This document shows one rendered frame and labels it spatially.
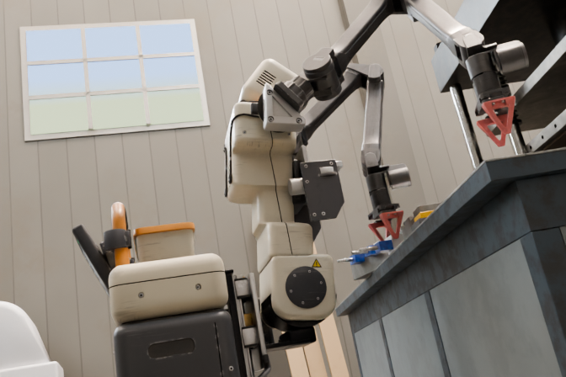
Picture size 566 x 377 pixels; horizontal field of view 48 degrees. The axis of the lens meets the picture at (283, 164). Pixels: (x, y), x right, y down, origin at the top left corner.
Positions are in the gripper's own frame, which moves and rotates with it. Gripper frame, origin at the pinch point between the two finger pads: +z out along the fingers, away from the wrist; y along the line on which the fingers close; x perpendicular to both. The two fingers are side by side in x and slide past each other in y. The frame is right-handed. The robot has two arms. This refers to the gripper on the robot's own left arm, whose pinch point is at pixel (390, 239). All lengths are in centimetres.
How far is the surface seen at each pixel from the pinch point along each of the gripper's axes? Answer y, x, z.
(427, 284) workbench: -13.9, -0.7, 16.1
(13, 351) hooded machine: 259, 145, -19
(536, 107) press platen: 62, -114, -64
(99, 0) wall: 325, 72, -321
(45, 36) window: 324, 121, -285
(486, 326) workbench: -45, 4, 30
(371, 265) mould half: 23.5, -1.9, 2.6
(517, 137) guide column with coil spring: 55, -94, -48
